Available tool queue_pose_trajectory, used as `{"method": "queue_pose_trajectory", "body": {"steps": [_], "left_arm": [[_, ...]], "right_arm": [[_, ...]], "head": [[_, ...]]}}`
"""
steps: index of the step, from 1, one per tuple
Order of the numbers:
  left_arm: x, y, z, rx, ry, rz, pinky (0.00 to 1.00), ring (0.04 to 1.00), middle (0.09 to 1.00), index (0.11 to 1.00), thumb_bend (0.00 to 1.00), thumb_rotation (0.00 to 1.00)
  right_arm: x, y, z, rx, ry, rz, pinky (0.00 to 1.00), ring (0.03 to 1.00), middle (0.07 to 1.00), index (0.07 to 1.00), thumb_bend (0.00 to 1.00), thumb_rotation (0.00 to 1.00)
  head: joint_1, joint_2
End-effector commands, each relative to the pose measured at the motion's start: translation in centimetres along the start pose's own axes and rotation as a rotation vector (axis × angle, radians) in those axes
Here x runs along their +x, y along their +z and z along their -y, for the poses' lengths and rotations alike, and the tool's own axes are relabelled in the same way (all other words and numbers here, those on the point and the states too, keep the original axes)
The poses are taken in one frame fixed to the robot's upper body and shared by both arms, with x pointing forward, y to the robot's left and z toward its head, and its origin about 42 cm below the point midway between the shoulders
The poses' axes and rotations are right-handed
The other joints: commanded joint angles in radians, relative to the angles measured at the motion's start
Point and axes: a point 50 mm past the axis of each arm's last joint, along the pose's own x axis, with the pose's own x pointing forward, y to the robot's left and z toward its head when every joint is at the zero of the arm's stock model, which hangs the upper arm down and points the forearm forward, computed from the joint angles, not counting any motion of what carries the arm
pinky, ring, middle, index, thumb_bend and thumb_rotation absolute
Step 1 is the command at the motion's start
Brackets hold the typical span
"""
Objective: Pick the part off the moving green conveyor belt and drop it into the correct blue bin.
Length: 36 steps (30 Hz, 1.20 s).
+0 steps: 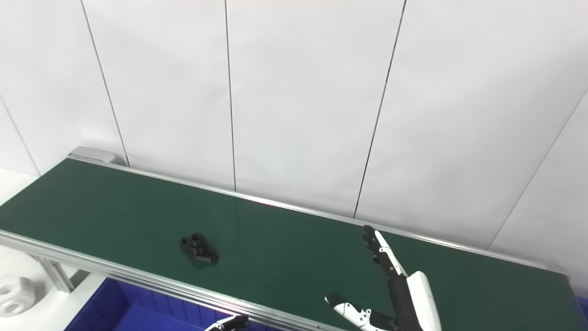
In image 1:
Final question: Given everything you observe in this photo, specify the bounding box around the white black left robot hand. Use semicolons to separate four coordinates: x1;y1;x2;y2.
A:
204;315;250;331

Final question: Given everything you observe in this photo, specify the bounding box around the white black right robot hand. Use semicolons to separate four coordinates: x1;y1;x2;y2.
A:
325;225;442;331

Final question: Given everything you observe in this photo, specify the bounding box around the black flanged machine part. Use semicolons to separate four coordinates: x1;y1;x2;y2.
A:
180;233;219;264

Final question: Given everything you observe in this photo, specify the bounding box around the aluminium conveyor leg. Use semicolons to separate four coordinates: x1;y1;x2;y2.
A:
31;255;75;294

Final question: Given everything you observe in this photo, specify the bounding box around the grey conveyor end housing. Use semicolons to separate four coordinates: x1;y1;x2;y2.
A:
68;147;117;165

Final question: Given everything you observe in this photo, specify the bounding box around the white flanged plastic part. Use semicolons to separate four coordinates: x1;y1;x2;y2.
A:
0;274;38;318

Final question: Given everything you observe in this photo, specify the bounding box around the green conveyor belt with frame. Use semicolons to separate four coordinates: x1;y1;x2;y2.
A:
0;156;588;331

